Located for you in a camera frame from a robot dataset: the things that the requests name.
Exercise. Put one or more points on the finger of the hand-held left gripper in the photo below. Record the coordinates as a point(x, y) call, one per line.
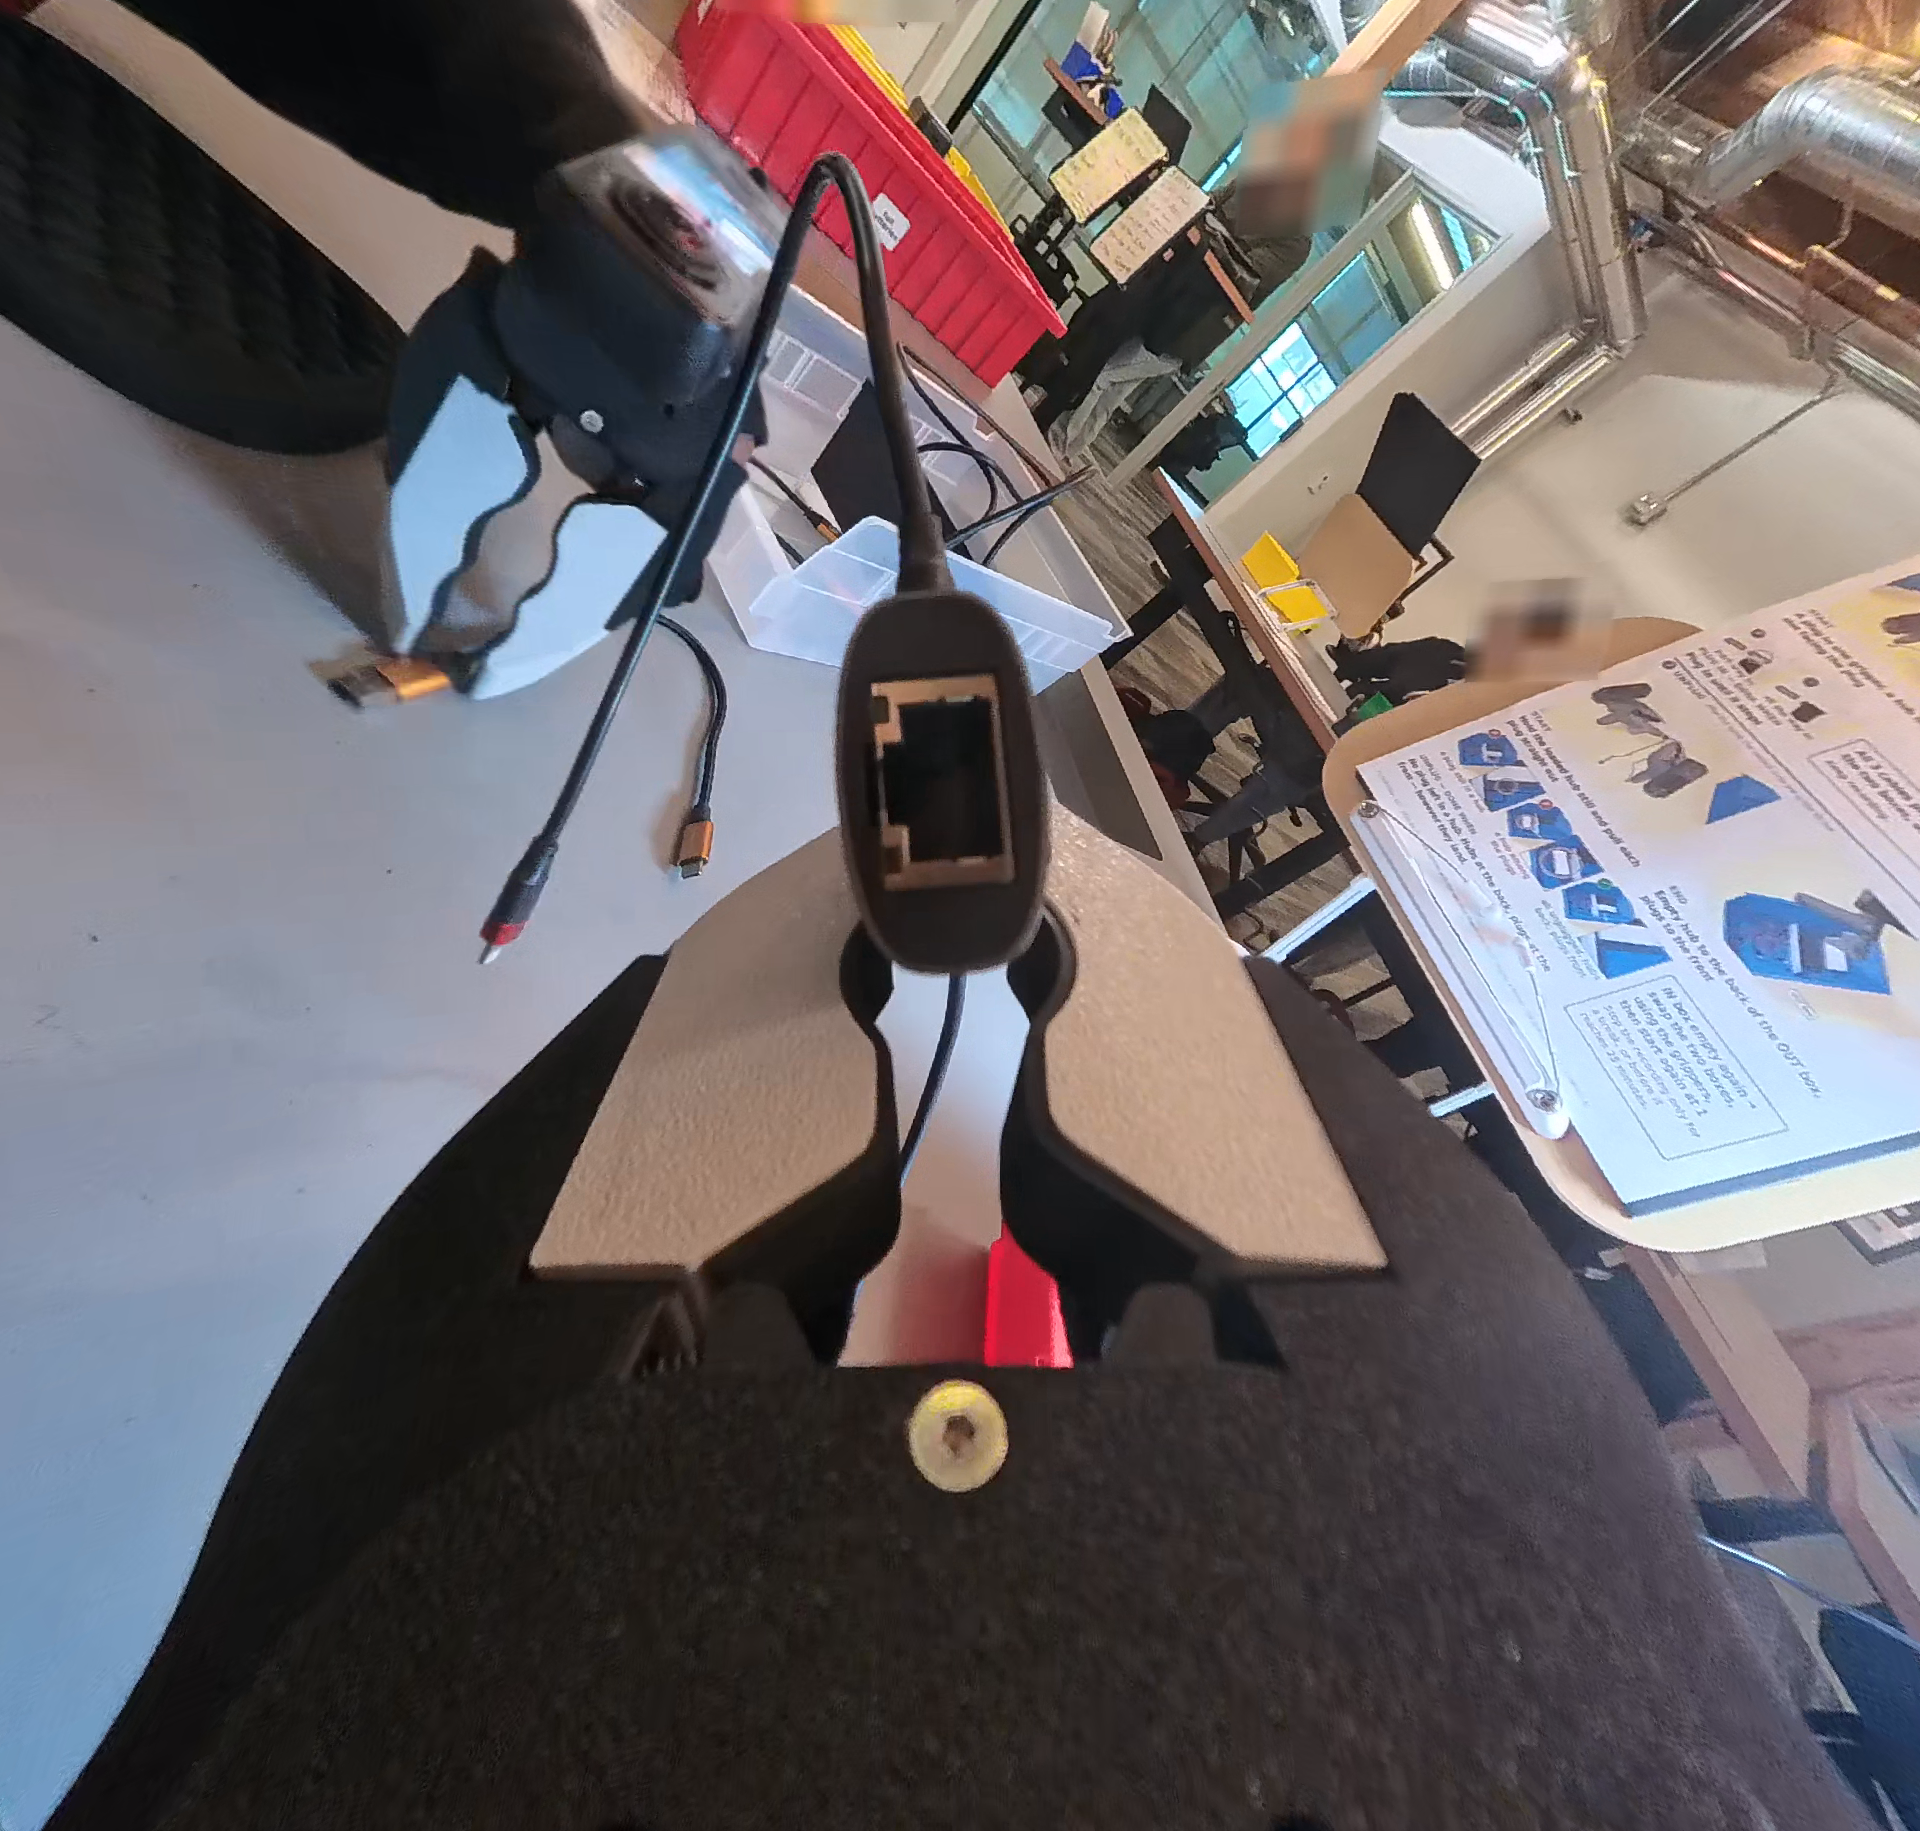
point(601, 571)
point(451, 495)

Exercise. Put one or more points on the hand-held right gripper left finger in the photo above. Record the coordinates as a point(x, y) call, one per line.
point(720, 1095)

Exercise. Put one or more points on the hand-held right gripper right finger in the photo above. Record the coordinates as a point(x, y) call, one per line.
point(1200, 1095)

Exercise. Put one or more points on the grey usb hub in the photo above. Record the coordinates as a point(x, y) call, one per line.
point(938, 660)

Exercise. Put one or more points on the clear plastic bin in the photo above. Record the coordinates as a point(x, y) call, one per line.
point(960, 616)

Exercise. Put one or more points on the person's left forearm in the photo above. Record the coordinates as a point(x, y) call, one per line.
point(373, 45)

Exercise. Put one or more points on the black bin divider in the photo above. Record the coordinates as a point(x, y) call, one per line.
point(853, 467)

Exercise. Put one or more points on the red ribbed plastic bin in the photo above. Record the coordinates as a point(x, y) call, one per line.
point(840, 106)

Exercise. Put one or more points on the instruction sheet on stand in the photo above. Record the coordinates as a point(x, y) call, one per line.
point(1680, 1215)

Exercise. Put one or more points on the wooden table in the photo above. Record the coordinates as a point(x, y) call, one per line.
point(1726, 1336)
point(1246, 586)

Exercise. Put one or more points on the black stand with papers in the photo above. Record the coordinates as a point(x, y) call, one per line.
point(1126, 195)

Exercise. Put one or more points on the yellow plastic bin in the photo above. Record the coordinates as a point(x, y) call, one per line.
point(1274, 571)

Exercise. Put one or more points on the printed instruction sheet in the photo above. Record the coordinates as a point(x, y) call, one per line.
point(1726, 960)

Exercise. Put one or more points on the wooden document stand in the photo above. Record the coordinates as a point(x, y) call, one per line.
point(1380, 554)

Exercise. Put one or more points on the silver ventilation duct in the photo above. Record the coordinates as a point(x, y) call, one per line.
point(1568, 135)

